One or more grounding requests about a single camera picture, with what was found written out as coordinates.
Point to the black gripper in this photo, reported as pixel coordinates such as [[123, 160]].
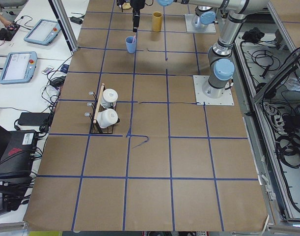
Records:
[[137, 4]]

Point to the black wire mug rack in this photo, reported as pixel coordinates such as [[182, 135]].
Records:
[[96, 127]]

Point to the black power adapter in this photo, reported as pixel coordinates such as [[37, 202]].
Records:
[[33, 119]]

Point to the white mug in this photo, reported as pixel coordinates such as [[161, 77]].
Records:
[[107, 118], [109, 98]]

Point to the bamboo cylinder holder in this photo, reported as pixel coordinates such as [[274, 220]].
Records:
[[157, 19]]

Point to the near teach pendant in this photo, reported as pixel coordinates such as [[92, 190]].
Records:
[[19, 67]]

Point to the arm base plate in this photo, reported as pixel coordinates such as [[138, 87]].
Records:
[[201, 24], [205, 94]]

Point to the aluminium frame post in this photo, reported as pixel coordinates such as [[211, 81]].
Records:
[[64, 23]]

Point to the far teach pendant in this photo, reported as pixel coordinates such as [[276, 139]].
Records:
[[43, 33]]

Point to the black laptop computer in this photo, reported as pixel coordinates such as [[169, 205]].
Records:
[[16, 150]]

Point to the aluminium side frame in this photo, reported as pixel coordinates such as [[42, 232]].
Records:
[[268, 52]]

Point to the small remote control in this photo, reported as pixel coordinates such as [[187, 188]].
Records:
[[47, 70]]

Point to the wooden rack rod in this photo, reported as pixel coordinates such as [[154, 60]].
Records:
[[98, 103]]

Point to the light blue cup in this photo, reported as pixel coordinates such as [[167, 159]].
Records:
[[131, 47]]

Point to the teach pendant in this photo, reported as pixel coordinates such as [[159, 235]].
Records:
[[19, 67], [43, 33]]

